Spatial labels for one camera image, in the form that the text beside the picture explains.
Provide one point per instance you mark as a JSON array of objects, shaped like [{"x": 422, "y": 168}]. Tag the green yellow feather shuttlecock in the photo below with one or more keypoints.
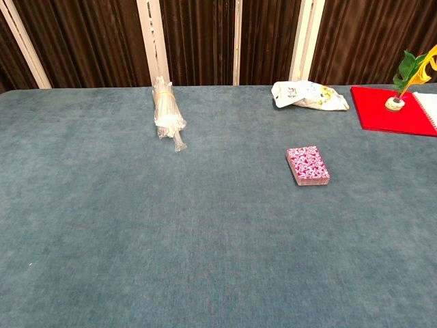
[{"x": 395, "y": 102}]

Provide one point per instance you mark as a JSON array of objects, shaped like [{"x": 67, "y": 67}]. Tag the red flat board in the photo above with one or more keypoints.
[{"x": 375, "y": 116}]

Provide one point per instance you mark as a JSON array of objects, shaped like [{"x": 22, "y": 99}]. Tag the white printed snack bag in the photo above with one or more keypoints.
[{"x": 307, "y": 95}]

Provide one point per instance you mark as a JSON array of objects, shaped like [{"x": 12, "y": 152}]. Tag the slanted white frame bar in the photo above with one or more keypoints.
[{"x": 24, "y": 44}]

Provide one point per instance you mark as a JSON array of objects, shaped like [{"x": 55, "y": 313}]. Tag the yellow rubber band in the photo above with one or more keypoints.
[{"x": 165, "y": 93}]

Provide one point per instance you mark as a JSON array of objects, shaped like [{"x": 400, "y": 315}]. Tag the dark brown curtain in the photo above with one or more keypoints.
[{"x": 201, "y": 41}]

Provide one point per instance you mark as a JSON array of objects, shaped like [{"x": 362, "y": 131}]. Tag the wide white frame post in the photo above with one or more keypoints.
[
  {"x": 153, "y": 37},
  {"x": 305, "y": 37}
]

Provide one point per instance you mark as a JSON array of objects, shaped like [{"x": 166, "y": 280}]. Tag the pink patterned card stack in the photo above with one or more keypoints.
[{"x": 305, "y": 162}]

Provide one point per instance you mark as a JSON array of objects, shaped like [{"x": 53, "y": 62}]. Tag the white spiral notebook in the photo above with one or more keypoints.
[{"x": 428, "y": 107}]

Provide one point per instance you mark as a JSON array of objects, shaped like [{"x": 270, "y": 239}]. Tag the thin white frame post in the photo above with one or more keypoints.
[{"x": 236, "y": 44}]

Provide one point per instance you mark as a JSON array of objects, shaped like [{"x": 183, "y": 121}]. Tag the clear plastic tube bundle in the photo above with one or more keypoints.
[{"x": 166, "y": 112}]

